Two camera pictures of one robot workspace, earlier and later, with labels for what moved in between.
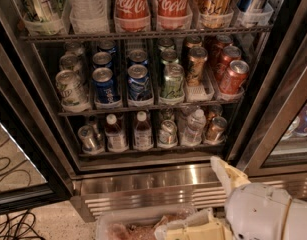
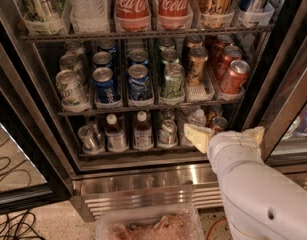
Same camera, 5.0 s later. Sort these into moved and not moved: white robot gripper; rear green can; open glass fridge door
Moved: white robot gripper
Not moved: open glass fridge door; rear green can
